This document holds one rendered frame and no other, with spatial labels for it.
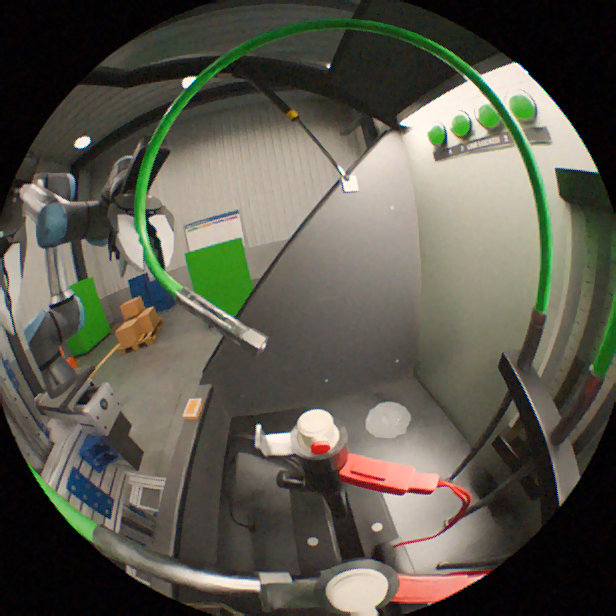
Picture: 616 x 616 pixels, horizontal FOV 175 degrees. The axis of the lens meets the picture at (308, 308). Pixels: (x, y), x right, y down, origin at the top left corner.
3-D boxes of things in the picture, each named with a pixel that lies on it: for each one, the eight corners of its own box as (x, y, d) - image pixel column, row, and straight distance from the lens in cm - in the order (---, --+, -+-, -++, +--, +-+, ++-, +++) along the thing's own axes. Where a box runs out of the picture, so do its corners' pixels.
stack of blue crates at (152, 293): (139, 318, 708) (126, 280, 697) (145, 313, 746) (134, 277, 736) (170, 308, 642) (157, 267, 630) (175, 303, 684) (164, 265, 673)
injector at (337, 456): (310, 510, 31) (249, 425, 12) (348, 502, 31) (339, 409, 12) (313, 527, 31) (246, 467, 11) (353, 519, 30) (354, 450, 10)
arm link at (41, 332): (34, 367, 86) (18, 326, 85) (57, 347, 89) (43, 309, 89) (40, 367, 74) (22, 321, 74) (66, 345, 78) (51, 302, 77)
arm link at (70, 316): (52, 345, 89) (36, 181, 92) (77, 326, 95) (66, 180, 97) (64, 349, 78) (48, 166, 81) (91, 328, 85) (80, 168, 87)
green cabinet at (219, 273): (253, 301, 441) (239, 238, 423) (260, 314, 359) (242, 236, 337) (210, 314, 446) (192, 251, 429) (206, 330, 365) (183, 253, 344)
